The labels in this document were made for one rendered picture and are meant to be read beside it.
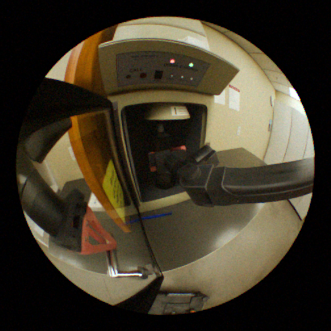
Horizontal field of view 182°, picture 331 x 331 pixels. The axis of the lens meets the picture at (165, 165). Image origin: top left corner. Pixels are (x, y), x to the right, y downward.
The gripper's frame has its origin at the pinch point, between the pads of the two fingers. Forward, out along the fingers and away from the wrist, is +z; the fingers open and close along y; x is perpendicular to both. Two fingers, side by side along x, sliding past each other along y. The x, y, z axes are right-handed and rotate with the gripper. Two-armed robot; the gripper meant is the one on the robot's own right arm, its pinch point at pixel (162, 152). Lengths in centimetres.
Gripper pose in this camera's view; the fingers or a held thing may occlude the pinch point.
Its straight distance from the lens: 41.9
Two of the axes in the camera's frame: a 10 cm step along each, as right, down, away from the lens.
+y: -9.3, 2.4, -2.8
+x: 0.8, 8.7, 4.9
